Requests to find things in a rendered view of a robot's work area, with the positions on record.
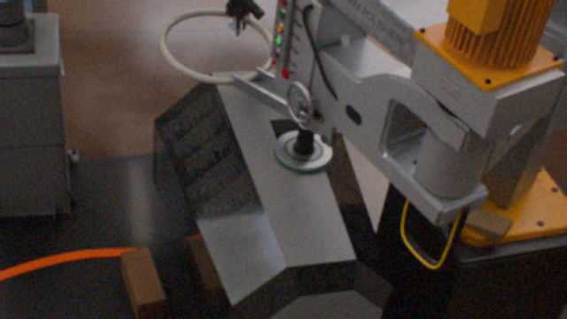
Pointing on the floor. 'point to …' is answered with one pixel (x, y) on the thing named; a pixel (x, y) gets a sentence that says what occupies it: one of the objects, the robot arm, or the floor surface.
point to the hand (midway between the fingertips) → (241, 31)
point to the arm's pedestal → (34, 128)
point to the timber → (143, 283)
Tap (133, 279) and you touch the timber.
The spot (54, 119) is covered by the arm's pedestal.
